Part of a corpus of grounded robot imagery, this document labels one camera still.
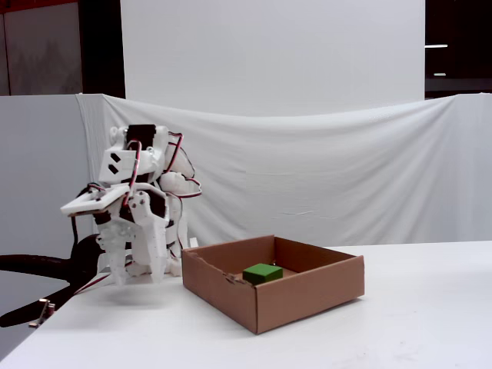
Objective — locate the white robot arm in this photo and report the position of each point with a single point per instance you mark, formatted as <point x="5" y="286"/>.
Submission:
<point x="180" y="165"/>

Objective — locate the white draped cloth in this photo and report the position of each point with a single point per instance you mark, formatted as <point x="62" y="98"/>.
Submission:
<point x="326" y="173"/>

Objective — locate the long ceiling light strip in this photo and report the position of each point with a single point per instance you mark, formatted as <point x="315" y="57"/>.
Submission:
<point x="436" y="46"/>

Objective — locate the white backdrop board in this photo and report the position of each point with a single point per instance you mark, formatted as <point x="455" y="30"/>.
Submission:
<point x="269" y="50"/>

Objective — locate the small metal edge clamp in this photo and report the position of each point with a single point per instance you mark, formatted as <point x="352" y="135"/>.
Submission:
<point x="44" y="311"/>

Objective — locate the black table clamp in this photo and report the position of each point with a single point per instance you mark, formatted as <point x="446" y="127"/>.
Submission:
<point x="38" y="263"/>

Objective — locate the green cube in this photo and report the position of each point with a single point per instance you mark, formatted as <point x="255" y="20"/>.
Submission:
<point x="263" y="273"/>

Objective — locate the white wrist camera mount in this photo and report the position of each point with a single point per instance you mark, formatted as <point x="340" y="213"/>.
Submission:
<point x="82" y="203"/>

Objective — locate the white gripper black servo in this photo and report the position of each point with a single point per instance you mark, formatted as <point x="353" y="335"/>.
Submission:
<point x="147" y="224"/>

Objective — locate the brown cardboard box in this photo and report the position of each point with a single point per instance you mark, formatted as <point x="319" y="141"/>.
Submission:
<point x="292" y="303"/>

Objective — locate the grey partition panel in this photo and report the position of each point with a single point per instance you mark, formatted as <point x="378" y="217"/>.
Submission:
<point x="38" y="173"/>

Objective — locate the brown cabinet door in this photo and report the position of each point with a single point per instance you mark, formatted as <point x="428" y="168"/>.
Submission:
<point x="38" y="50"/>

